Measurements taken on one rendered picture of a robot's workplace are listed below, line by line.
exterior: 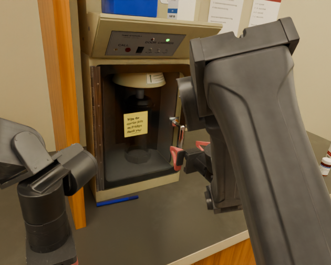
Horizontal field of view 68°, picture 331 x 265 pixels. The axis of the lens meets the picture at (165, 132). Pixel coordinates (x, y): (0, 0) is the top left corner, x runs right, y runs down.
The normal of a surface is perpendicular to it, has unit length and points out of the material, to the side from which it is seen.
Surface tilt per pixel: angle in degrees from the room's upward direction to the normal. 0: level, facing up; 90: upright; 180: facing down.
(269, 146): 48
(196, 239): 0
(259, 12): 90
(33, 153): 56
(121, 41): 135
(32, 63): 90
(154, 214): 0
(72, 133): 90
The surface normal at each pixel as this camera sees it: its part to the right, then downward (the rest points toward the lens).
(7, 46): 0.47, 0.40
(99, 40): 0.27, 0.93
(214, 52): -0.16, -0.33
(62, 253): 0.07, -0.90
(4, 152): 0.82, -0.34
